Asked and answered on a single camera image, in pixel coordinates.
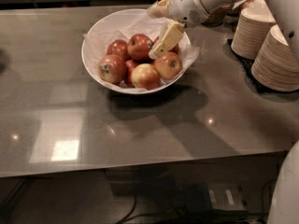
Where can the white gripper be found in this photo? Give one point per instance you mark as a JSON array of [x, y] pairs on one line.
[[186, 4]]

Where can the red apple with sticker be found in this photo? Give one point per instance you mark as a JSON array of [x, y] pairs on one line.
[[139, 47]]

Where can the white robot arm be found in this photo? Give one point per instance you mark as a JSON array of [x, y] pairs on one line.
[[284, 207]]

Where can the dark red apple back right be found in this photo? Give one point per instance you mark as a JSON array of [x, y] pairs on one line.
[[175, 49]]

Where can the dark red apple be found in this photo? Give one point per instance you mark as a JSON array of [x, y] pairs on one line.
[[118, 47], [175, 49]]

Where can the red yellow apple right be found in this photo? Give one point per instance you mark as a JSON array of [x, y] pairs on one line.
[[168, 66]]

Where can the dark red apple back left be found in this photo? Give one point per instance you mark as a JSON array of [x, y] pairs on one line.
[[118, 47]]

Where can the red apple bottom middle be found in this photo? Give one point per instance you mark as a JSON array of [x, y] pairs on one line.
[[131, 65]]

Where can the white bowl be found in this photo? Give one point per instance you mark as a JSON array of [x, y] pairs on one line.
[[93, 69]]

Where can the yellow red apple front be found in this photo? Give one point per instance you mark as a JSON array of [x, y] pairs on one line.
[[145, 76]]

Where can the red apple front left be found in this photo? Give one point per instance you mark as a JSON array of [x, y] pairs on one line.
[[112, 69]]

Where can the glass jar with grains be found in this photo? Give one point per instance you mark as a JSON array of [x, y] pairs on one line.
[[217, 15]]

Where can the white paper liner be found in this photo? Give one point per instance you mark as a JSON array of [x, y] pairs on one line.
[[140, 24]]

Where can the paper plate stack back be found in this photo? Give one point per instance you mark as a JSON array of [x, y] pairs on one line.
[[254, 23]]

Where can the black mat under plates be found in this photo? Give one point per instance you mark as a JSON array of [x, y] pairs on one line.
[[258, 86]]

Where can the dark box with labels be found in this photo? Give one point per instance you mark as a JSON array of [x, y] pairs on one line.
[[220, 198]]

